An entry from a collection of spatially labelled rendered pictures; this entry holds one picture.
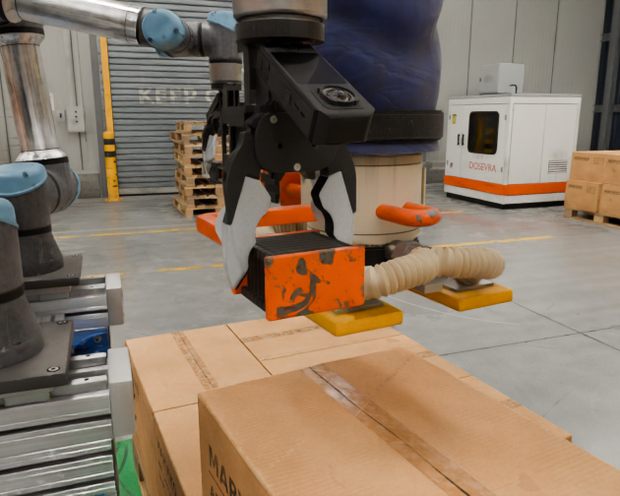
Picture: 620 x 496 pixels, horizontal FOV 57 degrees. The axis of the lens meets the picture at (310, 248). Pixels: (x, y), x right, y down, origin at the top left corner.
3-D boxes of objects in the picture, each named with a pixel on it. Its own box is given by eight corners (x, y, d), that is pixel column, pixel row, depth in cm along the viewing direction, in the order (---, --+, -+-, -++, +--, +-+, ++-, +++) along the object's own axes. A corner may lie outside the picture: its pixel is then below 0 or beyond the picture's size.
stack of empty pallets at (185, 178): (260, 213, 827) (258, 121, 797) (183, 217, 791) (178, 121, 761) (240, 201, 945) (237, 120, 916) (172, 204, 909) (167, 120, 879)
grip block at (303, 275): (364, 305, 47) (365, 246, 46) (269, 323, 43) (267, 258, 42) (316, 279, 54) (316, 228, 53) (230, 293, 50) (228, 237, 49)
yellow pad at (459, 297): (514, 302, 80) (516, 268, 79) (459, 313, 76) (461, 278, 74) (378, 253, 110) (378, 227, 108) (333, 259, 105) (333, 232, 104)
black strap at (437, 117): (477, 139, 79) (478, 109, 78) (332, 144, 68) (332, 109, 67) (384, 135, 98) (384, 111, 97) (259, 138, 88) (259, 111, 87)
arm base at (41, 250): (-17, 280, 119) (-24, 234, 116) (-5, 263, 132) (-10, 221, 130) (61, 274, 124) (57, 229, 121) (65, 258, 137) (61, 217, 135)
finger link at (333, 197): (341, 247, 56) (307, 161, 52) (374, 260, 51) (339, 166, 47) (315, 263, 55) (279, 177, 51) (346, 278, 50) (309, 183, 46)
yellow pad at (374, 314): (403, 325, 72) (405, 286, 70) (336, 339, 67) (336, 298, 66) (288, 265, 101) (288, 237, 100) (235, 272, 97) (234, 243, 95)
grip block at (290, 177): (325, 202, 106) (325, 170, 105) (277, 206, 102) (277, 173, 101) (304, 197, 114) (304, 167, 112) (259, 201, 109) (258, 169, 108)
